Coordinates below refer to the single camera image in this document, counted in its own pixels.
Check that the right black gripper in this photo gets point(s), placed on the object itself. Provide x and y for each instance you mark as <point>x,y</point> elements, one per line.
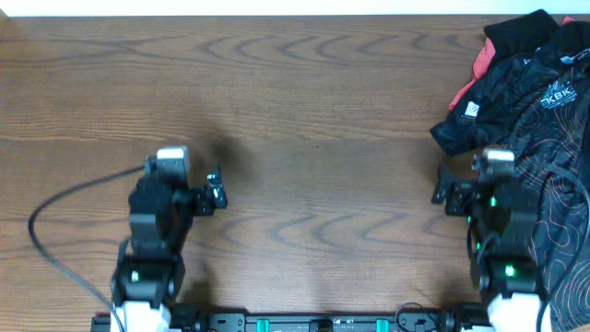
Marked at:
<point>460,193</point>

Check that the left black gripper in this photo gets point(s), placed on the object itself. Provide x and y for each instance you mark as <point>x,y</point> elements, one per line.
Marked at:
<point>199,197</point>

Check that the black orange-patterned jersey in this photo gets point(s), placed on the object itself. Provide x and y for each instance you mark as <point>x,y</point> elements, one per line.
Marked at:
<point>536,105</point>

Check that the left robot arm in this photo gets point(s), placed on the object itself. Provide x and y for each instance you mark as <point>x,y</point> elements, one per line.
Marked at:
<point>150,267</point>

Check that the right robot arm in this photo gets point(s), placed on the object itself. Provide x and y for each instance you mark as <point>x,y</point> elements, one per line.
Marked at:
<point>501,214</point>

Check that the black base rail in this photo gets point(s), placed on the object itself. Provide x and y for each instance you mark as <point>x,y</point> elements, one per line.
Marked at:
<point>412,321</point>

